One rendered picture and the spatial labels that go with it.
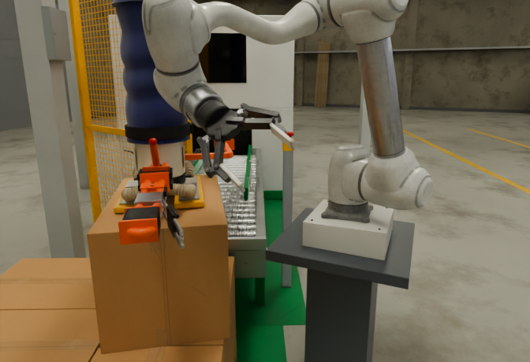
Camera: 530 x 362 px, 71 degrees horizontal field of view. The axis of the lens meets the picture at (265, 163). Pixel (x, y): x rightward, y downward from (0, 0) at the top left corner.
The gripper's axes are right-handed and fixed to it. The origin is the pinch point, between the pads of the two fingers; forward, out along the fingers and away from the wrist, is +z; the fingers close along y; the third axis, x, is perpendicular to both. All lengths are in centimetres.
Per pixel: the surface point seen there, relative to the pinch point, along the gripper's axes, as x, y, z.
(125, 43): -6, 0, -73
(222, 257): -45, 19, -13
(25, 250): -183, 141, -201
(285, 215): -154, -24, -59
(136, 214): -1.7, 26.2, -11.8
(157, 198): -10.9, 21.6, -19.1
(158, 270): -41, 36, -21
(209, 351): -61, 41, 1
